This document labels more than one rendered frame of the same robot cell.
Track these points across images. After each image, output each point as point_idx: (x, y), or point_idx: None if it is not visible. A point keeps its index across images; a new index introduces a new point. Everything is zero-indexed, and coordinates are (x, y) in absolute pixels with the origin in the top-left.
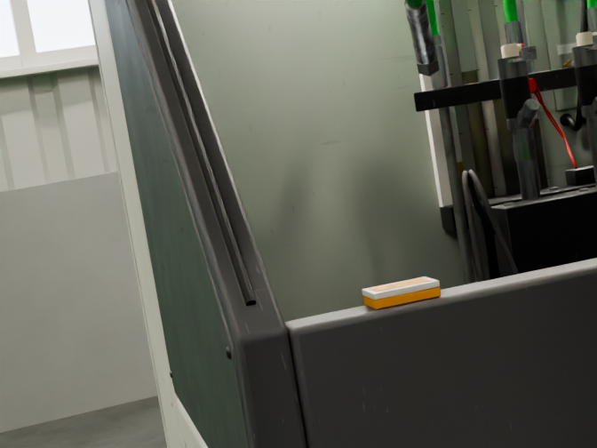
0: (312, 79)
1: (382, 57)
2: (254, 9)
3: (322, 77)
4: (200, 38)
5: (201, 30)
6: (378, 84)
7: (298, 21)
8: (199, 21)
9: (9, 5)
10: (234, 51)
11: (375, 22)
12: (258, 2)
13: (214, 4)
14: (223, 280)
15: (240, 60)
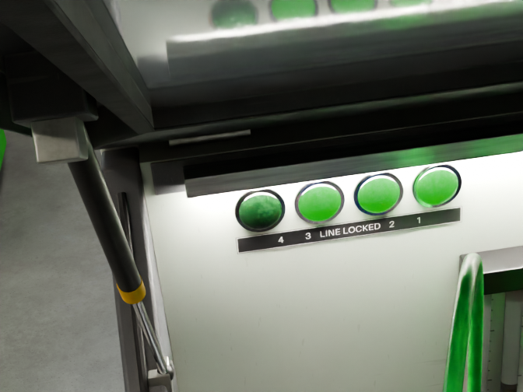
0: (342, 381)
1: (419, 361)
2: (288, 326)
3: (352, 379)
4: (227, 353)
5: (229, 346)
6: (410, 383)
7: (335, 334)
8: (228, 339)
9: None
10: (263, 362)
11: (418, 332)
12: (293, 320)
13: (245, 323)
14: None
15: (268, 369)
